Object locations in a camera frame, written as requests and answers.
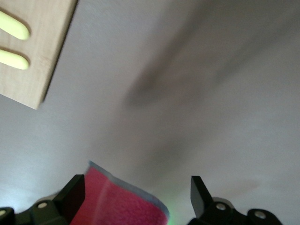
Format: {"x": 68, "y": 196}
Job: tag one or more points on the yellow plastic knife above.
{"x": 14, "y": 60}

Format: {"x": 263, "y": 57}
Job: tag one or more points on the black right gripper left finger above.
{"x": 58, "y": 206}

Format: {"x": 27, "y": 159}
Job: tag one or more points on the bamboo cutting board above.
{"x": 44, "y": 35}

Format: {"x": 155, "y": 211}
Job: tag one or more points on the yellow plastic fork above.
{"x": 16, "y": 29}

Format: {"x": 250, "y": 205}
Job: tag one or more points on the pink and grey cloth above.
{"x": 122, "y": 204}

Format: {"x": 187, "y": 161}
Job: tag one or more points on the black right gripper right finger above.
{"x": 211, "y": 211}

